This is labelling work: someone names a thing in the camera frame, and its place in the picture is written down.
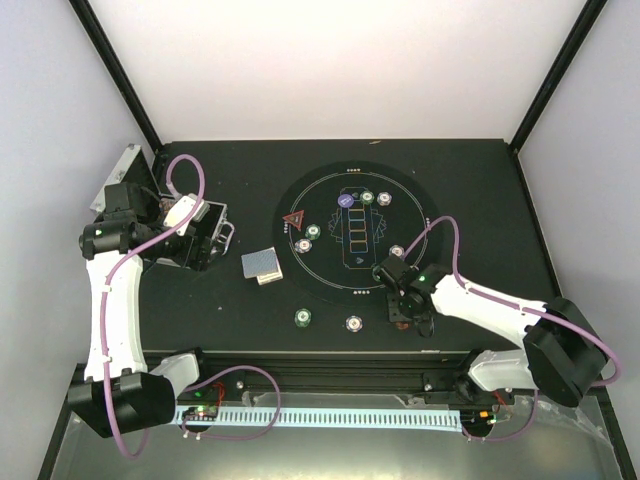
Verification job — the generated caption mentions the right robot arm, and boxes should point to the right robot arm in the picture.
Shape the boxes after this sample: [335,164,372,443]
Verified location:
[373,255,611,408]

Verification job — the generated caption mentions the blue white poker chip stack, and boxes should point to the blue white poker chip stack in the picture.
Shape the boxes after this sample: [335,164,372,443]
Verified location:
[345,316,363,333]

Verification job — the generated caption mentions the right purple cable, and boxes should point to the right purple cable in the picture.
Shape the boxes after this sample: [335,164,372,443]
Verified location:
[402,215,624,445]

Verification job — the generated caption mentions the purple round button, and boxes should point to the purple round button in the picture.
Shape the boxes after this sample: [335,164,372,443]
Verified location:
[337,194,355,209]

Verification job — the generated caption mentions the base circuit board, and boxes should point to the base circuit board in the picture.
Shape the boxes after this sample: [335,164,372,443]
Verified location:
[460,410,511,426]
[182,405,218,422]

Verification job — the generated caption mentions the blue playing card deck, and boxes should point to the blue playing card deck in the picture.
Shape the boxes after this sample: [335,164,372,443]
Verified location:
[241,247,279,279]

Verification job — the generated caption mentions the aluminium poker chip case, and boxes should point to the aluminium poker chip case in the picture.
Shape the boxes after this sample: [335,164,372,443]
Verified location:
[79,144,235,271]

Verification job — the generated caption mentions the black aluminium rail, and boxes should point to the black aluminium rail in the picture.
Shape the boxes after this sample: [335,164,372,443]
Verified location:
[201,351,467,394]

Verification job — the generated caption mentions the left base circuit board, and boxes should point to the left base circuit board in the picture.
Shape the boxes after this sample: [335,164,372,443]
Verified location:
[182,405,218,422]

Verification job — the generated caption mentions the right base circuit board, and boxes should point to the right base circuit board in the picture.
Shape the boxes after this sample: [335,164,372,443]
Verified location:
[460,410,511,426]

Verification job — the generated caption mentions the round black poker mat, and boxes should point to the round black poker mat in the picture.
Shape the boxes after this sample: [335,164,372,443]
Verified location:
[273,162,442,306]

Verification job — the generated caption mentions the red triangle marker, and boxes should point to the red triangle marker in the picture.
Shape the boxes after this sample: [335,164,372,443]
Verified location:
[282,210,304,231]

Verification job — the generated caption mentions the green poker chip stack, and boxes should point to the green poker chip stack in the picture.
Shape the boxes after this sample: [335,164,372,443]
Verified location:
[294,308,312,328]

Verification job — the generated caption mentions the white slotted cable duct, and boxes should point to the white slotted cable duct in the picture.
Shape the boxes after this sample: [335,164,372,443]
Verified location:
[173,406,462,433]

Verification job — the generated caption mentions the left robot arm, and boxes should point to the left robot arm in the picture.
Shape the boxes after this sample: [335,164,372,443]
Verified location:
[67,182,234,438]

